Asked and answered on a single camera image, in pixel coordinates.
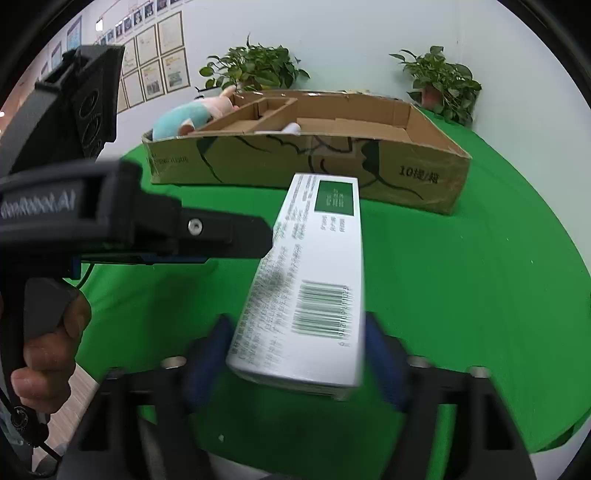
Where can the potted plant in white mug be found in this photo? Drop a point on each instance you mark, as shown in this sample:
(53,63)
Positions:
(258,64)

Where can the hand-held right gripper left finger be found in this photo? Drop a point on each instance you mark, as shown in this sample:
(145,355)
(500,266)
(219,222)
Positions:
(207,364)

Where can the blue and pink plush toy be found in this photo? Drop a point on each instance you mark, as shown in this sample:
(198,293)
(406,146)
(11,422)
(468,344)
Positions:
(184,117)

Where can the potted plant in red pot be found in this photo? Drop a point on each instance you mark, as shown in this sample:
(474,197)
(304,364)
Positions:
(438,83)

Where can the white cylindrical water purifier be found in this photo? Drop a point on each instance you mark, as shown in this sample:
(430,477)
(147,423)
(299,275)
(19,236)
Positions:
(292,128)

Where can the green tablecloth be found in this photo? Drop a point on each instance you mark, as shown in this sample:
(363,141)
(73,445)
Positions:
(461,300)

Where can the narrow cardboard insert tray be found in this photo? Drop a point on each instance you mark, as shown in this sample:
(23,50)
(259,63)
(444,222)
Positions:
(249,117)

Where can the large cardboard box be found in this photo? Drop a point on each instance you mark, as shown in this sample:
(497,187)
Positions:
(323,157)

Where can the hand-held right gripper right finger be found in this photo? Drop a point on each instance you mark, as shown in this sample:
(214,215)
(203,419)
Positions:
(385,364)

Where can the white and green product box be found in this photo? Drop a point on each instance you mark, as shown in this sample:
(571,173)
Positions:
(309,286)

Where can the row of framed wall certificates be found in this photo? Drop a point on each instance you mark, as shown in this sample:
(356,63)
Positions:
(152,60)

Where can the person's left hand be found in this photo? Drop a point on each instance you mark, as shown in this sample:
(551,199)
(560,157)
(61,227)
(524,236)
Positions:
(51,364)

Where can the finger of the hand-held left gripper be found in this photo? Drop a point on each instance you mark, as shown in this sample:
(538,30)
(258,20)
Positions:
(138,261)
(226,233)

